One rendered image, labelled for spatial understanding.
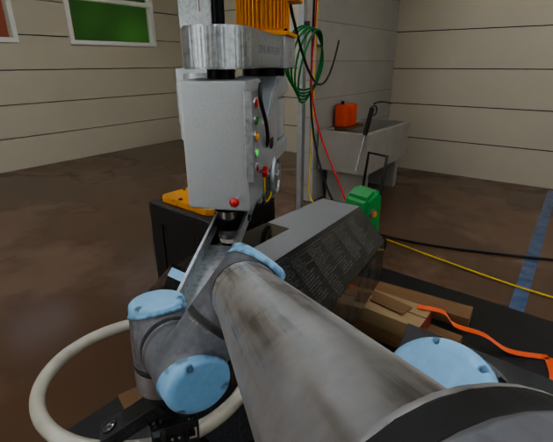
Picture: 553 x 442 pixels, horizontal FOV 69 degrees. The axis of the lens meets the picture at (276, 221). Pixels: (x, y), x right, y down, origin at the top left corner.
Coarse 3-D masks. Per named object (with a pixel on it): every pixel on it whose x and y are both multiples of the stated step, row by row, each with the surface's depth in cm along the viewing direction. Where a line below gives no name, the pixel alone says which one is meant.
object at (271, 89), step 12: (264, 84) 171; (276, 84) 173; (264, 96) 167; (276, 96) 175; (264, 108) 164; (276, 108) 176; (264, 120) 143; (276, 120) 178; (264, 132) 154; (276, 132) 180; (264, 144) 156; (276, 144) 182; (264, 156) 157
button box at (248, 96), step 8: (248, 96) 121; (256, 96) 127; (248, 104) 122; (248, 112) 123; (256, 112) 128; (248, 120) 123; (248, 128) 124; (256, 128) 129; (248, 136) 125; (248, 144) 126; (256, 144) 131; (248, 152) 127; (248, 160) 128; (256, 160) 132; (248, 168) 129; (248, 176) 130; (256, 176) 134
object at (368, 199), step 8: (368, 152) 349; (368, 160) 351; (384, 168) 337; (352, 192) 349; (360, 192) 344; (368, 192) 340; (376, 192) 340; (352, 200) 345; (360, 200) 341; (368, 200) 337; (376, 200) 339; (368, 208) 336; (376, 208) 342; (368, 216) 339; (376, 216) 339; (376, 224) 348; (384, 240) 355; (384, 248) 359
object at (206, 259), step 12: (216, 216) 151; (216, 228) 151; (240, 228) 144; (204, 240) 140; (240, 240) 144; (204, 252) 140; (216, 252) 141; (192, 264) 130; (204, 264) 136; (216, 264) 136; (192, 276) 130; (204, 276) 132; (180, 288) 122; (192, 288) 128; (192, 300) 124
